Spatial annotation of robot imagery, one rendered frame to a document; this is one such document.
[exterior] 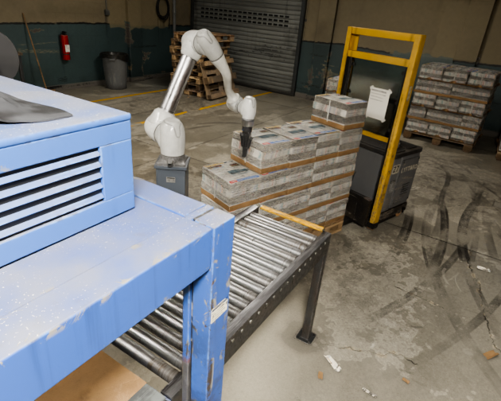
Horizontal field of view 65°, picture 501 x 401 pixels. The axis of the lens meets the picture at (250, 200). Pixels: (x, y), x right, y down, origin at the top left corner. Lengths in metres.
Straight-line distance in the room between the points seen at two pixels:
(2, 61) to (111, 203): 0.74
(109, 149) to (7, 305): 0.31
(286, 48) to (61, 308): 9.88
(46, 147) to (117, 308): 0.27
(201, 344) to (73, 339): 0.42
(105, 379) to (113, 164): 0.90
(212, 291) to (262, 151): 2.09
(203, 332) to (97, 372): 0.65
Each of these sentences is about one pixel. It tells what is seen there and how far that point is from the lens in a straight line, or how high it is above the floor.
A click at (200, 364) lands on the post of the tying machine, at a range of 1.05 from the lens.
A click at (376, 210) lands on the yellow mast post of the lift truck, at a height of 0.25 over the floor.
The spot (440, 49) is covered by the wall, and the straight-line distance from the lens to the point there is 9.27.
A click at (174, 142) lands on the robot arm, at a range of 2.51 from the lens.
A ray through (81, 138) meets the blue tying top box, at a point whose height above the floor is 1.72.
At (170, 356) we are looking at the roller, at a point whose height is 0.79.
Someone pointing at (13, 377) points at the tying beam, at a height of 1.51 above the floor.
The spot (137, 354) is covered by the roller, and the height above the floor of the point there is 0.79.
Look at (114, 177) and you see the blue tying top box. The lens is 0.80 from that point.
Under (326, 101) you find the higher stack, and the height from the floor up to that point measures 1.26.
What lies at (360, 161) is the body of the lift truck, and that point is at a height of 0.60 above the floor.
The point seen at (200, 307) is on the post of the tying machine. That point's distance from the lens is 0.92.
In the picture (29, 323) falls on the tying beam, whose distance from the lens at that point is 0.62.
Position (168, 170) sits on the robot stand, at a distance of 2.57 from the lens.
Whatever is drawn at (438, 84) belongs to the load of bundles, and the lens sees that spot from 7.67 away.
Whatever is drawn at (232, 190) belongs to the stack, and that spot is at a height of 0.77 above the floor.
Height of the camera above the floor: 1.95
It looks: 26 degrees down
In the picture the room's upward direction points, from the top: 5 degrees clockwise
